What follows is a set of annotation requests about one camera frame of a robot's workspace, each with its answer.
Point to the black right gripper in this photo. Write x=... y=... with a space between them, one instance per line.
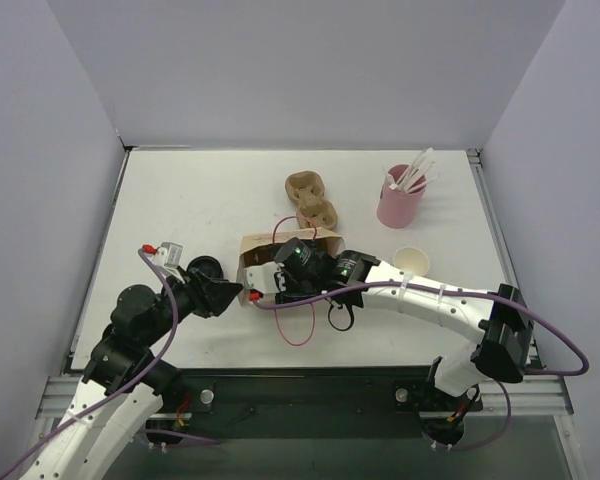
x=282 y=282

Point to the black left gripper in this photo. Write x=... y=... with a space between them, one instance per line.
x=206 y=291

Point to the pink paper gift bag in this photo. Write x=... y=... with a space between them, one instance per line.
x=302 y=253

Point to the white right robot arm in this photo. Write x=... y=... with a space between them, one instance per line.
x=495 y=326

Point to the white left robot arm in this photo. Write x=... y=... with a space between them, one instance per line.
x=124 y=383

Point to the brown pulp cup carrier stack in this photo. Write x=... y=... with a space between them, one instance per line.
x=307 y=191

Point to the stack of brown paper cups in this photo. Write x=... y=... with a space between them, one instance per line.
x=412 y=259

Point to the pink straw holder cup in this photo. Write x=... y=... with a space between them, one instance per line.
x=397 y=209

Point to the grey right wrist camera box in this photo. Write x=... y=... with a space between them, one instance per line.
x=263 y=278

